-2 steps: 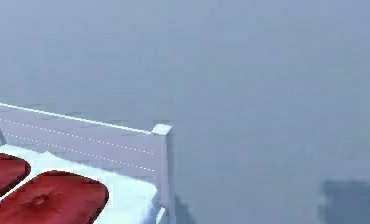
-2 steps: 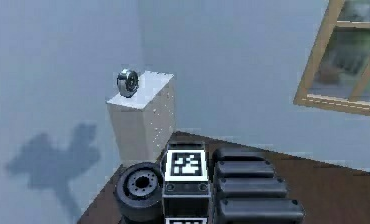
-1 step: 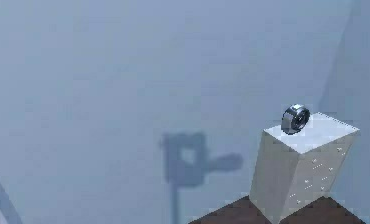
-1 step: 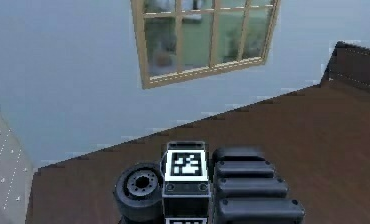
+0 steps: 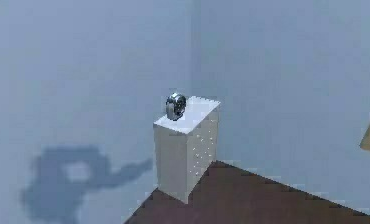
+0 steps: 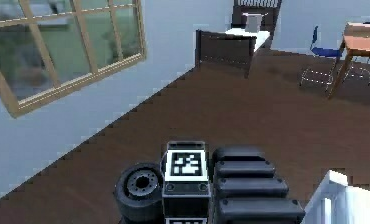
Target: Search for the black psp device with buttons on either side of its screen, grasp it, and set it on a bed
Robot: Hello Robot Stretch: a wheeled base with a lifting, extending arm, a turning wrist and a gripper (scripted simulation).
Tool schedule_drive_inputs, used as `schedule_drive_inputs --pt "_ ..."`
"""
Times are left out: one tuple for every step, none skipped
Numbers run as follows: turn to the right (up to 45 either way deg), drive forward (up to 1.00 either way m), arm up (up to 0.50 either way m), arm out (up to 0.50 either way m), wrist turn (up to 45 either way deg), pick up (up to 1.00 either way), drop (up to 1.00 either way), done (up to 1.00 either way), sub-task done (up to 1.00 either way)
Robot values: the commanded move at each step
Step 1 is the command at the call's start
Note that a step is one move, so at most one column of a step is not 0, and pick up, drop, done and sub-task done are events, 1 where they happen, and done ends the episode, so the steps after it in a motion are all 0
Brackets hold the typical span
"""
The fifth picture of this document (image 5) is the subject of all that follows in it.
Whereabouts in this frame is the round silver alarm clock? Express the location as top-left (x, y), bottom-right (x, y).
top-left (165, 92), bottom-right (188, 122)

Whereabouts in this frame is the white chest of drawers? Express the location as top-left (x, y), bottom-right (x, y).
top-left (152, 95), bottom-right (222, 205)

